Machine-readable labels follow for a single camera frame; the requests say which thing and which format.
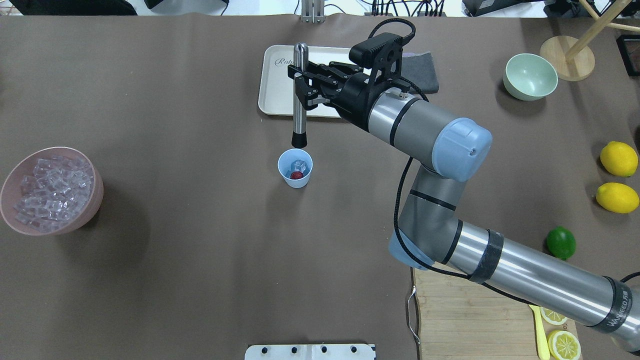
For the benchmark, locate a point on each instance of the wooden cutting board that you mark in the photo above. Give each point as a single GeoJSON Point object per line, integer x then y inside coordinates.
{"type": "Point", "coordinates": [460, 320]}

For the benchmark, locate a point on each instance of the pink bowl of ice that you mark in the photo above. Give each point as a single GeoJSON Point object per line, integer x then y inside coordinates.
{"type": "Point", "coordinates": [53, 191]}

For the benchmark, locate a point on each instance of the wooden cup tree stand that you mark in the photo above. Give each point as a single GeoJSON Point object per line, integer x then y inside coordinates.
{"type": "Point", "coordinates": [571, 57]}

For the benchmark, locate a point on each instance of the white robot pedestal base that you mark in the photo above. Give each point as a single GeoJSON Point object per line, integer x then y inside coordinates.
{"type": "Point", "coordinates": [331, 351]}

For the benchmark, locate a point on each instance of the grey folded cloth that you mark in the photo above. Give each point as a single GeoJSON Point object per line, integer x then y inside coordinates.
{"type": "Point", "coordinates": [420, 69]}

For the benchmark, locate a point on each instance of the green lime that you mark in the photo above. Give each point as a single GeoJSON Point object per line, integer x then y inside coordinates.
{"type": "Point", "coordinates": [561, 243]}

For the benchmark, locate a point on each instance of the yellow lemon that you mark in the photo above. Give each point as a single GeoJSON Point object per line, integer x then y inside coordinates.
{"type": "Point", "coordinates": [619, 159]}
{"type": "Point", "coordinates": [617, 197]}

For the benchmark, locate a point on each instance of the lemon slice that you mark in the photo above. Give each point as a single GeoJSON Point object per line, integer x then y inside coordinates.
{"type": "Point", "coordinates": [552, 317]}
{"type": "Point", "coordinates": [564, 345]}

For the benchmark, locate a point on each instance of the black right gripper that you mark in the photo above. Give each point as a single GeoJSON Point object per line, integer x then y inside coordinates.
{"type": "Point", "coordinates": [355, 98]}

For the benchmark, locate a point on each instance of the aluminium frame post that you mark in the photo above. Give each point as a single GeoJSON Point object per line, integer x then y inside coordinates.
{"type": "Point", "coordinates": [312, 11]}

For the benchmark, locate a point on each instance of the steel muddler black tip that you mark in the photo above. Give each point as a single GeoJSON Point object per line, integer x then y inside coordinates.
{"type": "Point", "coordinates": [299, 134]}

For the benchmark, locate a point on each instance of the lemon slice lower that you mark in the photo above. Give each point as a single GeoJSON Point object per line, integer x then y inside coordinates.
{"type": "Point", "coordinates": [564, 345]}

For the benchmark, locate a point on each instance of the light blue plastic cup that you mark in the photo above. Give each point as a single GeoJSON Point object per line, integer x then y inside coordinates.
{"type": "Point", "coordinates": [284, 162]}

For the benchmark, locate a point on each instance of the yellow plastic knife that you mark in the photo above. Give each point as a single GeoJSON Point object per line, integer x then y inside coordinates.
{"type": "Point", "coordinates": [541, 345]}

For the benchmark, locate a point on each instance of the beige rabbit tray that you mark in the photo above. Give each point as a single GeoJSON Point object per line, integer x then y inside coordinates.
{"type": "Point", "coordinates": [276, 90]}

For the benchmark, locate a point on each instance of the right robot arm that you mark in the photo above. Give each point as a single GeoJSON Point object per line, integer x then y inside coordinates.
{"type": "Point", "coordinates": [427, 230]}

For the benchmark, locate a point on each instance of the yellow lemon near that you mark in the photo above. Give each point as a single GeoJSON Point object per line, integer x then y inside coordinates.
{"type": "Point", "coordinates": [617, 197]}

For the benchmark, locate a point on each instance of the mint green bowl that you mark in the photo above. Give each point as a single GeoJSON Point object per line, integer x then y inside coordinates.
{"type": "Point", "coordinates": [529, 77]}

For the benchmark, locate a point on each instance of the yellow lemon far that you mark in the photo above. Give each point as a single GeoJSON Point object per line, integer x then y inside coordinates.
{"type": "Point", "coordinates": [619, 159]}

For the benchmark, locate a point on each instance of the black glass holder tray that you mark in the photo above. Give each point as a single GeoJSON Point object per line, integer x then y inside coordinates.
{"type": "Point", "coordinates": [629, 49]}

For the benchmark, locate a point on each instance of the lemon slice upper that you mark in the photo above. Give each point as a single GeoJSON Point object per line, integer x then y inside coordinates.
{"type": "Point", "coordinates": [552, 317]}

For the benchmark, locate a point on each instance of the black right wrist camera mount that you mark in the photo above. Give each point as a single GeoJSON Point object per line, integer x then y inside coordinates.
{"type": "Point", "coordinates": [382, 54]}

